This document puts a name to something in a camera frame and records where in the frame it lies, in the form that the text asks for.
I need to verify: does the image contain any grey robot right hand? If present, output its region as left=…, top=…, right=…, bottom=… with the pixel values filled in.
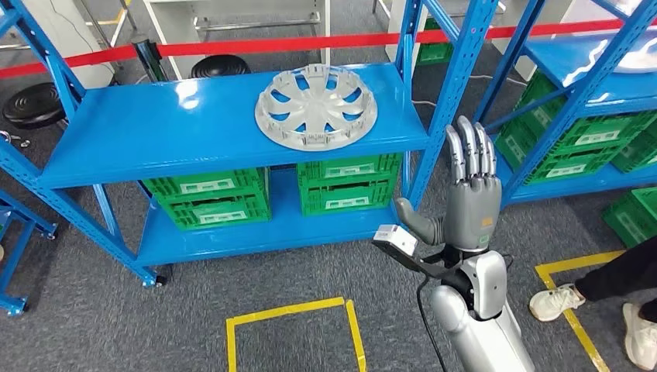
left=394, top=115, right=503, bottom=253

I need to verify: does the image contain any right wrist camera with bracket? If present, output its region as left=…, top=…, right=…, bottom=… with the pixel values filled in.
left=372, top=224, right=463, bottom=282

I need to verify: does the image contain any red barrier belt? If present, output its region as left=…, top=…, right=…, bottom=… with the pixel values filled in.
left=0, top=18, right=657, bottom=81

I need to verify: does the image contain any white floor cable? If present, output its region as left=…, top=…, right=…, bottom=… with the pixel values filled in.
left=410, top=73, right=530, bottom=110

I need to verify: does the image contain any grey plastic wheel cover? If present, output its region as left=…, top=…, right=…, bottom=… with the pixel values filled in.
left=254, top=63, right=379, bottom=153

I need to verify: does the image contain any blue metal shelf rack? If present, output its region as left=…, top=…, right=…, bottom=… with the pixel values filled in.
left=474, top=0, right=657, bottom=209
left=0, top=0, right=501, bottom=288
left=0, top=190, right=57, bottom=317

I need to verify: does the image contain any white cabinet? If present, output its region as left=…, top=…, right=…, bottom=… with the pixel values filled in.
left=20, top=0, right=115, bottom=89

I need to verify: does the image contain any black round stool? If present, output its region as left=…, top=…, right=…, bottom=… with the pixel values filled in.
left=1, top=81, right=67, bottom=130
left=190, top=53, right=253, bottom=80

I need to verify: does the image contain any black camera cable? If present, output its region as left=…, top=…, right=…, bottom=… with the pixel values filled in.
left=416, top=277, right=448, bottom=372

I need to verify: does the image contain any black barrier post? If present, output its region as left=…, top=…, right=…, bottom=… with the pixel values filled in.
left=130, top=34, right=168, bottom=83

